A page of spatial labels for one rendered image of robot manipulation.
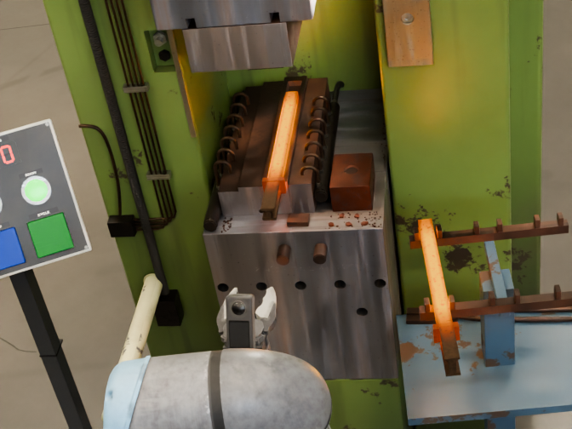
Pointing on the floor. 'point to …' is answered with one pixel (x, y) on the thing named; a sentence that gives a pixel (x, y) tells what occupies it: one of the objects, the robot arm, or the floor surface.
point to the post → (72, 405)
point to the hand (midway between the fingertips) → (252, 289)
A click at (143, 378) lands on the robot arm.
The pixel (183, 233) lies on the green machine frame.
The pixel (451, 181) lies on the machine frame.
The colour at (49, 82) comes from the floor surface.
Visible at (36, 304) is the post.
